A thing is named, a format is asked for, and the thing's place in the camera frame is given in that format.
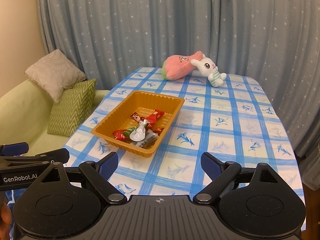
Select orange plastic tray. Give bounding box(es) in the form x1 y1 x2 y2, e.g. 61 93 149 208
91 90 184 158

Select small red foil candy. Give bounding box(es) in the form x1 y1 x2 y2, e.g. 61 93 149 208
131 112 145 122

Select grey lace trimmed cover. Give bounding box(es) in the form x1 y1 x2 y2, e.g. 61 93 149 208
295 139 319 191

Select white bunny plush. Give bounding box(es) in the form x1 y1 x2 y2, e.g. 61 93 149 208
190 55 227 87

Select black grey snack packet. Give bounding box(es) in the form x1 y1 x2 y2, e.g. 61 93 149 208
130 131 159 148

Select beige cushion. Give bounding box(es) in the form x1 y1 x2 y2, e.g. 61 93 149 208
24 49 86 103

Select light green sofa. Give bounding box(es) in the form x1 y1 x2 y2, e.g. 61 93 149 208
1 80 108 155

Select green candy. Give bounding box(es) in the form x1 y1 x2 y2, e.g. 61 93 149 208
127 126 136 133

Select long red snack bar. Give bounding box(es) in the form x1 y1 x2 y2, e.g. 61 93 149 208
144 109 164 124

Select red square snack packet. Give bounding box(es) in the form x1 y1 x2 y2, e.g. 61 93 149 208
112 129 130 141

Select red patterned candy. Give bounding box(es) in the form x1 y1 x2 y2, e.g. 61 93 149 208
153 127 163 134

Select pink strawberry plush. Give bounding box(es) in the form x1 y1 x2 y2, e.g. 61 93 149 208
161 51 204 81

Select blue checked tablecloth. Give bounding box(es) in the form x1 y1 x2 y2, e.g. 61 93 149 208
65 67 304 197

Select green zigzag cushion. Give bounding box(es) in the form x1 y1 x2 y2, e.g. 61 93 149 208
47 79 96 137

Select green white snack packet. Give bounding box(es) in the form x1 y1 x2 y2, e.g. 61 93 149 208
130 119 148 142

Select left hand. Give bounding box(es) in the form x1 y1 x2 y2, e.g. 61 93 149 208
0 203 11 240

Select grey star curtain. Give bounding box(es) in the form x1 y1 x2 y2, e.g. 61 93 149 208
38 0 319 151

